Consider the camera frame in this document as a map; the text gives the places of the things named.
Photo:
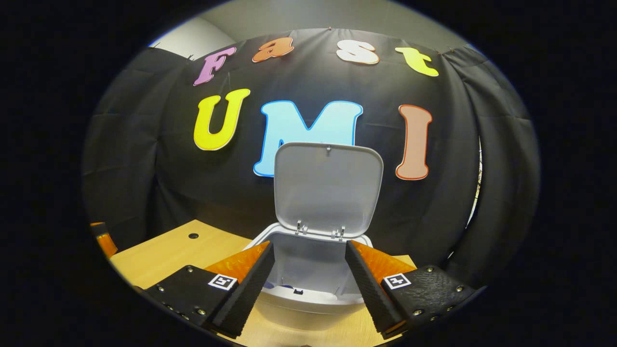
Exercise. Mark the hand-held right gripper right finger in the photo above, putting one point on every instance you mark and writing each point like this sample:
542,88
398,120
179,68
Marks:
371,294

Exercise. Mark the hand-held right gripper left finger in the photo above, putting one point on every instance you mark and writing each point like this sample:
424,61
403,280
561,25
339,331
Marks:
250,294

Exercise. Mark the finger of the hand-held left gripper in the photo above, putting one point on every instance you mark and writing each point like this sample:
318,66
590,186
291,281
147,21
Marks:
108,246
97,225

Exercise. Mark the blue paper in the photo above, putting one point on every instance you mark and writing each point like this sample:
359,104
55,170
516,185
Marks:
268,285

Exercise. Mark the blue pop can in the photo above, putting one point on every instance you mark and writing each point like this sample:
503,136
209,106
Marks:
287,287

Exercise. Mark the white desktop garbage bin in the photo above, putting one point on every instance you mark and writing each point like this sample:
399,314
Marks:
328,193

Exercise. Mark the wooden desktop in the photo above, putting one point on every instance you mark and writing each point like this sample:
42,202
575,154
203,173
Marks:
164,255

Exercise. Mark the black backdrop cloth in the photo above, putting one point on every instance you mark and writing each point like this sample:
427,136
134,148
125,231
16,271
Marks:
231,193

